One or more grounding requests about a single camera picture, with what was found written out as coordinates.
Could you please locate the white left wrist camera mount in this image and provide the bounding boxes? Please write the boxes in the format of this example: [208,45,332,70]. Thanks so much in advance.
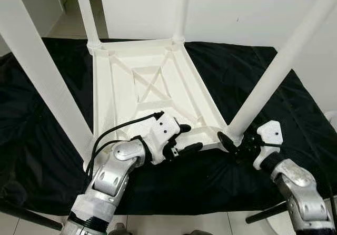
[142,113,180,164]

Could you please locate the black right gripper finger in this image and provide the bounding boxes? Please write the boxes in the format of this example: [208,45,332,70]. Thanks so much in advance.
[217,132,239,154]

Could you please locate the black cloth table cover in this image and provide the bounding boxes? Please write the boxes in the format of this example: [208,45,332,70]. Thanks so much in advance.
[0,37,337,214]

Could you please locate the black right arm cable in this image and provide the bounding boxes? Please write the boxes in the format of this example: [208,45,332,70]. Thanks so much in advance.
[261,143,337,228]

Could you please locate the grey robot left leg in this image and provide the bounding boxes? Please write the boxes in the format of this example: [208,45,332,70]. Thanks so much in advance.
[108,223,127,235]

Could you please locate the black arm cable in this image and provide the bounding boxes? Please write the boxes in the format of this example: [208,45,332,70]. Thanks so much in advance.
[261,143,337,228]
[87,111,165,172]

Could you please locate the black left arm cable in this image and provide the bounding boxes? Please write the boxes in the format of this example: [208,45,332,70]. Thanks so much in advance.
[87,111,165,172]

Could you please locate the white plastic children table top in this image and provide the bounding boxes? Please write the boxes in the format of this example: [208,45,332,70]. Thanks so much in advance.
[84,37,231,159]

